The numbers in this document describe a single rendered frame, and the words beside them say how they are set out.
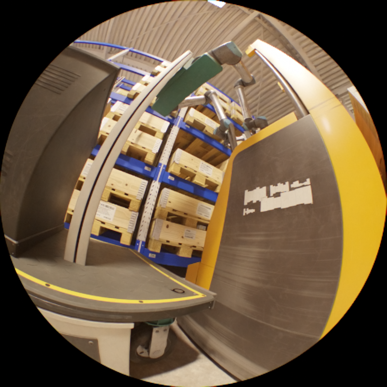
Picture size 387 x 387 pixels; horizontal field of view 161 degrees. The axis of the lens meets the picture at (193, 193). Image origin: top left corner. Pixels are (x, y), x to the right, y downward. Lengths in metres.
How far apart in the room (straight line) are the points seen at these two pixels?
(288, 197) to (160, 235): 1.25
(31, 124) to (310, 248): 0.62
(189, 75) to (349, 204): 1.03
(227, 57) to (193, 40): 6.55
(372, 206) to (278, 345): 0.37
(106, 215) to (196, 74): 1.36
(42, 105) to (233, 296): 0.68
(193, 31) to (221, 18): 1.37
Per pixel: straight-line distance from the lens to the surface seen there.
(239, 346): 0.48
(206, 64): 0.99
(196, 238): 1.61
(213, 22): 7.41
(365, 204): 0.40
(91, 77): 0.43
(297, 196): 0.37
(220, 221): 0.52
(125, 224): 1.38
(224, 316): 0.49
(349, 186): 0.41
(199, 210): 1.64
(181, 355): 0.63
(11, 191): 0.33
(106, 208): 1.40
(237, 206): 0.47
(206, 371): 0.59
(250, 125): 1.35
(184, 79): 1.05
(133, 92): 2.25
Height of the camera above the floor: 0.46
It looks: 20 degrees up
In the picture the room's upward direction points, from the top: 12 degrees clockwise
